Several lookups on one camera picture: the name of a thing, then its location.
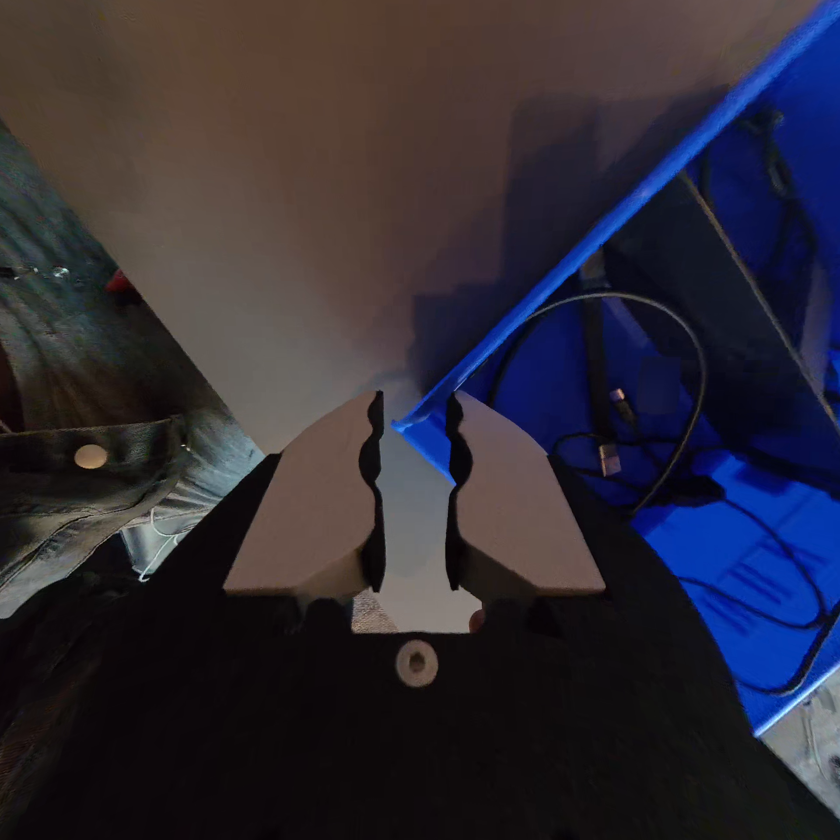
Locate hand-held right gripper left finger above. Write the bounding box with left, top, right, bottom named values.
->
left=224, top=390, right=388, bottom=609

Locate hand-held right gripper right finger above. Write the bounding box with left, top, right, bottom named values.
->
left=443, top=392, right=609, bottom=606

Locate black usb hub cable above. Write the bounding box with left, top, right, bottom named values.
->
left=486, top=290, right=727, bottom=515

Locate blue plastic bin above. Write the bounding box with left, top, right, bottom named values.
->
left=393, top=0, right=840, bottom=739

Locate person's clothing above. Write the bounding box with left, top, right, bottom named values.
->
left=0, top=119, right=266, bottom=620

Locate black bin divider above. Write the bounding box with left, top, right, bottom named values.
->
left=602, top=168, right=840, bottom=458

